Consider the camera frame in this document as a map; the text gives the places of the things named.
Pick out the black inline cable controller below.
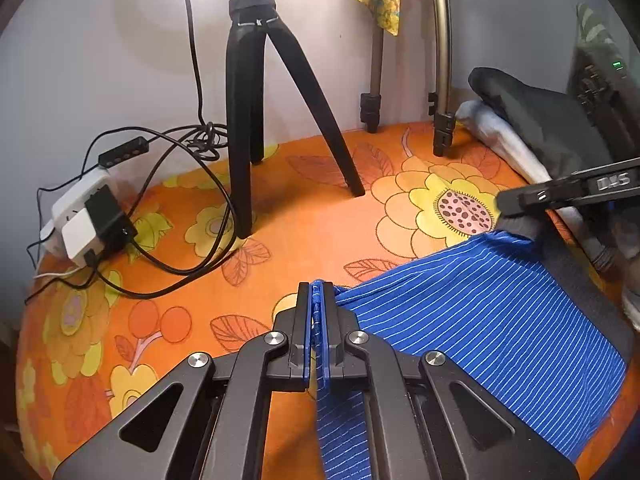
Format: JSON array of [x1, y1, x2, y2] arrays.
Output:
[[99, 137, 151, 167]]

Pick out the black cable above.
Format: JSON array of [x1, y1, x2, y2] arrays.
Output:
[[24, 0, 241, 306]]

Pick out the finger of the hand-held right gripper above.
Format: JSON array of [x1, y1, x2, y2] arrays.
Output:
[[496, 157, 640, 221]]

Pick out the dark grey folded cloth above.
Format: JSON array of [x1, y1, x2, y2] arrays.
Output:
[[467, 66, 615, 182]]

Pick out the orange floral bedsheet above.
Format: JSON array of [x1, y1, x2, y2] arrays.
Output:
[[15, 120, 640, 480]]

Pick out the white power strip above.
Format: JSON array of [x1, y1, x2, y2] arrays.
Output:
[[51, 167, 117, 228]]

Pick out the white power adapter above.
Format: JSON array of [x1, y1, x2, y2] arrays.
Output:
[[40, 209, 103, 267]]

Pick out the white cable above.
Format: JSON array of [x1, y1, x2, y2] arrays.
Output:
[[34, 266, 83, 281]]

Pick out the black power adapter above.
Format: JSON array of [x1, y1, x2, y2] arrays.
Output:
[[84, 185, 139, 257]]

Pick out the silver tripod legs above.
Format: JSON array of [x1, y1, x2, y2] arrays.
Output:
[[360, 0, 457, 157]]

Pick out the light grey folded cloth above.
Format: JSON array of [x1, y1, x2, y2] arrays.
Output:
[[456, 100, 619, 273]]

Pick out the black tripod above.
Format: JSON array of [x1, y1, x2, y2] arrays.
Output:
[[226, 0, 367, 240]]

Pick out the black device with green light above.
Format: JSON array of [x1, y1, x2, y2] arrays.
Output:
[[567, 2, 640, 133]]

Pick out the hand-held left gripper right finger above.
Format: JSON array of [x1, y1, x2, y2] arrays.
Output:
[[320, 282, 581, 480]]

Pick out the blue striped pants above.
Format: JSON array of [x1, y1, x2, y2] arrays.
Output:
[[312, 219, 632, 480]]

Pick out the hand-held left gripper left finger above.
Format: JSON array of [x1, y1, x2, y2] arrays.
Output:
[[52, 282, 312, 480]]

